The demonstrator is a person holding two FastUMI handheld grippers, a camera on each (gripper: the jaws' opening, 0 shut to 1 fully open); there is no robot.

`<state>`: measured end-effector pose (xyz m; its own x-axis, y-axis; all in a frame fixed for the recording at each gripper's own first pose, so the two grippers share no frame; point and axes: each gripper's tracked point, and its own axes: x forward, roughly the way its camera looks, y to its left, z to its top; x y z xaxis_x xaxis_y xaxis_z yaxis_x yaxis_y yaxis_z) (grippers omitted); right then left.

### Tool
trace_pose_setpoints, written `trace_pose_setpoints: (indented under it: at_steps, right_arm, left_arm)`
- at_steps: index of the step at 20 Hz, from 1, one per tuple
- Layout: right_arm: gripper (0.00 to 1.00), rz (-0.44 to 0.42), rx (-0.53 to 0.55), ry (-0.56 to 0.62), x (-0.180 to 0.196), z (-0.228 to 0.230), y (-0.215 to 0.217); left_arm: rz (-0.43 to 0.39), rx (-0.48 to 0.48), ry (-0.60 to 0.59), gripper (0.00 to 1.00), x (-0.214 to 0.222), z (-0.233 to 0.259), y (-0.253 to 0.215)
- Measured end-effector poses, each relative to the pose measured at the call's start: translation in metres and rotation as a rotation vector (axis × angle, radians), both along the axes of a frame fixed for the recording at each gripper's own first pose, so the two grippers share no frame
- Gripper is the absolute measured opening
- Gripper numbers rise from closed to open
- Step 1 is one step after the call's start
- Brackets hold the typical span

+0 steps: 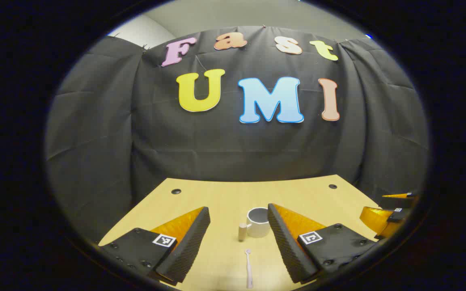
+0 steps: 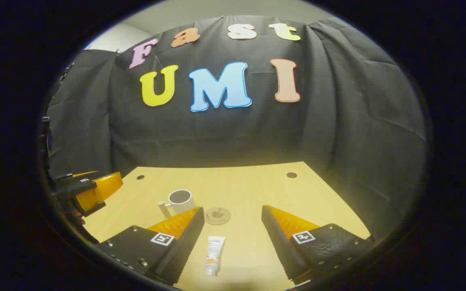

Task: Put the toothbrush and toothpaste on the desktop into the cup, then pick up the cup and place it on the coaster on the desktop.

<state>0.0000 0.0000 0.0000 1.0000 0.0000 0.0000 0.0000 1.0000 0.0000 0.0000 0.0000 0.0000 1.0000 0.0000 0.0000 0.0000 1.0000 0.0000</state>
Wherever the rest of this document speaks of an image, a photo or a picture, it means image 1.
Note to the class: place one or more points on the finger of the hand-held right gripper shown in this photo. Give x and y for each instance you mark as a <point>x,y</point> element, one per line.
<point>399,202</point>
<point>374,220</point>

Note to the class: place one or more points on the light wooden desktop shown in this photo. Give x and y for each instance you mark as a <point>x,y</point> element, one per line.
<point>217,202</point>

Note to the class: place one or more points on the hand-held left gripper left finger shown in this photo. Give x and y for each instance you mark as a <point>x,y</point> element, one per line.
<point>188,246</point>

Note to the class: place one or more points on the pink toothbrush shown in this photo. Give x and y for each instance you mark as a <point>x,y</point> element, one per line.
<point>249,268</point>

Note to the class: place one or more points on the black backdrop cloth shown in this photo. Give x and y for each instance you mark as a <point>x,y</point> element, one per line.
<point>217,149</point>

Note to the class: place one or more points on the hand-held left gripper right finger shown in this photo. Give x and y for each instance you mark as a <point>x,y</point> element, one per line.
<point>287,246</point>

